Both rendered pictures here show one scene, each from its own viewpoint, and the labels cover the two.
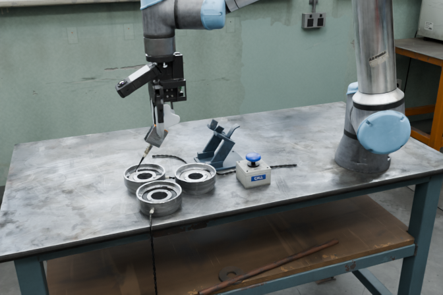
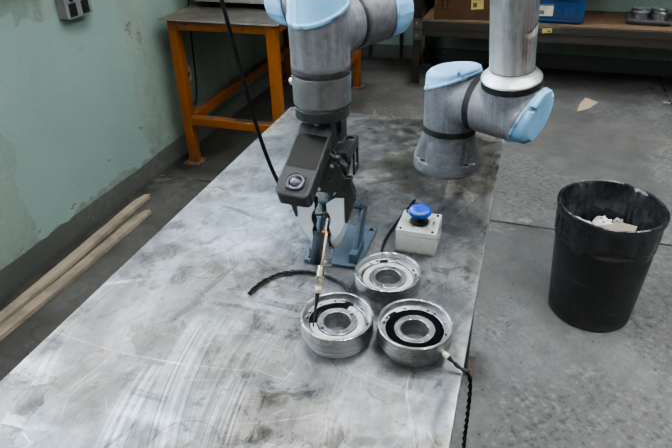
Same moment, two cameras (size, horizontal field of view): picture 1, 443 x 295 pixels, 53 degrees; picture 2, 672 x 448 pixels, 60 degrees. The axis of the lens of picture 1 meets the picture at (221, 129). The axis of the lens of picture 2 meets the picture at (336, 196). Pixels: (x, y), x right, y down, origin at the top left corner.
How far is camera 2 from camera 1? 95 cm
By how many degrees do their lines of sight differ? 48
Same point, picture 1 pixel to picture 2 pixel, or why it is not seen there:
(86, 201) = (322, 421)
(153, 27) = (340, 57)
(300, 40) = (65, 41)
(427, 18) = not seen: outside the picture
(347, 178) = (475, 187)
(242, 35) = not seen: outside the picture
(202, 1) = not seen: outside the picture
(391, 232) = not seen: hidden behind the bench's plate
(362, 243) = not seen: hidden behind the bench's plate
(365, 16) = not seen: outside the picture
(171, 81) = (351, 145)
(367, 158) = (474, 156)
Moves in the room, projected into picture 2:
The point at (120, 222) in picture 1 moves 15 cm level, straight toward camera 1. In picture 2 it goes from (426, 401) to (549, 436)
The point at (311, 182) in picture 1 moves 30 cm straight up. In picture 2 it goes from (463, 210) to (478, 61)
